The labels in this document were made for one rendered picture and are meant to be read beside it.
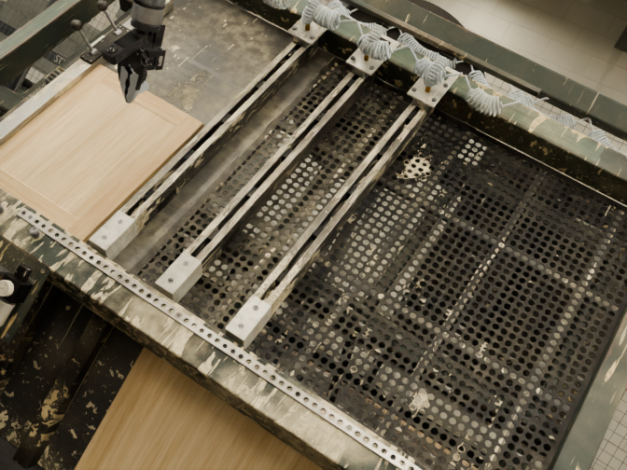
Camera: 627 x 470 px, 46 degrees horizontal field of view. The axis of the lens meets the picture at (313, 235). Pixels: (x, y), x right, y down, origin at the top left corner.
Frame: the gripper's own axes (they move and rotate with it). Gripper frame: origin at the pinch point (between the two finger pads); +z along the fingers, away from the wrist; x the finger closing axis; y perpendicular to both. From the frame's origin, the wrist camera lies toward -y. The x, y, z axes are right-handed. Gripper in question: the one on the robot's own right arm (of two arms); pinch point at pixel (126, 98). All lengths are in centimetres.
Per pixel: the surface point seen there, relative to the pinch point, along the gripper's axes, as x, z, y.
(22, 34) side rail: 79, 15, 29
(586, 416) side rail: -131, 36, 45
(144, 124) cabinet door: 24.0, 23.7, 34.6
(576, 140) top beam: -87, -10, 107
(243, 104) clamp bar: 2, 10, 54
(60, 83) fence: 54, 22, 26
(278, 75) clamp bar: 2, 1, 69
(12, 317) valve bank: 6, 65, -22
